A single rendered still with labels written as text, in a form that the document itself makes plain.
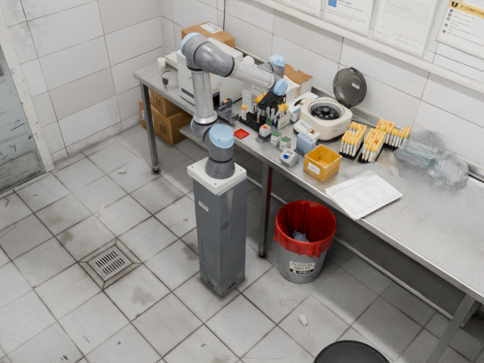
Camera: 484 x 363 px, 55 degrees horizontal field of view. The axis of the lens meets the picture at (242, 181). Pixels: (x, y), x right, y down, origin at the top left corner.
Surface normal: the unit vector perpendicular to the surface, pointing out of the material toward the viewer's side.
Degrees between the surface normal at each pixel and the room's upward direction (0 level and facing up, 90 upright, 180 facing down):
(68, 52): 90
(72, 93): 90
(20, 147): 90
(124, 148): 0
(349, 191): 0
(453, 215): 0
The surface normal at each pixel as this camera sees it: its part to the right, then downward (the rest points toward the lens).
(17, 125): 0.70, 0.49
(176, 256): 0.01, -0.73
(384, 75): -0.72, 0.47
